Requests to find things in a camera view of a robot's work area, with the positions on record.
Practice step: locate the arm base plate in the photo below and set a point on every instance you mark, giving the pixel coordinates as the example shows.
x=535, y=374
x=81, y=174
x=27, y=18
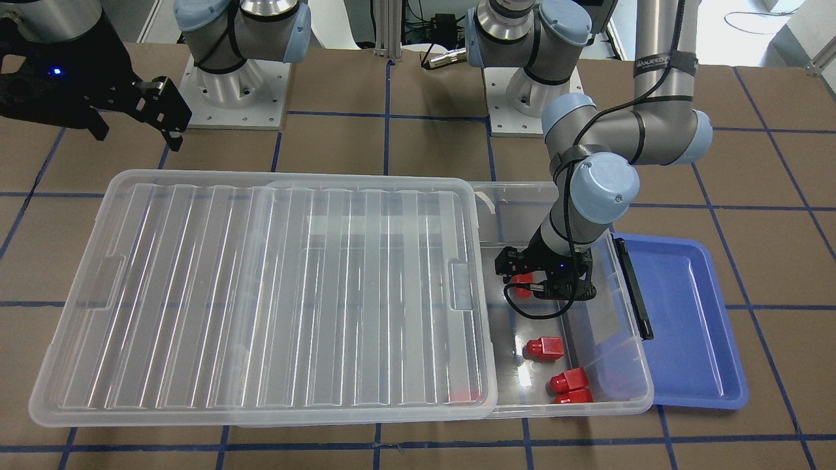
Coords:
x=516, y=102
x=251, y=98

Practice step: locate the clear plastic box lid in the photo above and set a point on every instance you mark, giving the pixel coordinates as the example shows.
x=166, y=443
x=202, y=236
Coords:
x=142, y=339

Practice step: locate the aluminium frame post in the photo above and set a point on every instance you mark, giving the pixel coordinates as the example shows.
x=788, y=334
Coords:
x=388, y=17

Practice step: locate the blue plastic tray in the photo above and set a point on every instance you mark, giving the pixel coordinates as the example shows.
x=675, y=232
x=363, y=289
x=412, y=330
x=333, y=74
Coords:
x=693, y=357

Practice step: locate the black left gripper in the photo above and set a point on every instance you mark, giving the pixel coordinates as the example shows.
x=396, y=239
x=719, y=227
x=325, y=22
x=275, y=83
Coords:
x=537, y=256

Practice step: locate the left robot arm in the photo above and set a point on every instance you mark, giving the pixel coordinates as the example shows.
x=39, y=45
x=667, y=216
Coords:
x=593, y=152

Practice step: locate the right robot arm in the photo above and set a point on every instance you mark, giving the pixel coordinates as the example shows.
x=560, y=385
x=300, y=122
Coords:
x=221, y=35

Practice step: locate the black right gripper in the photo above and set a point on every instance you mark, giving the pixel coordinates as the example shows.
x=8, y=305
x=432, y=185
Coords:
x=98, y=72

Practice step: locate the clear plastic storage box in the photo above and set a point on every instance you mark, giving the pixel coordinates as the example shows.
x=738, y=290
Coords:
x=555, y=326

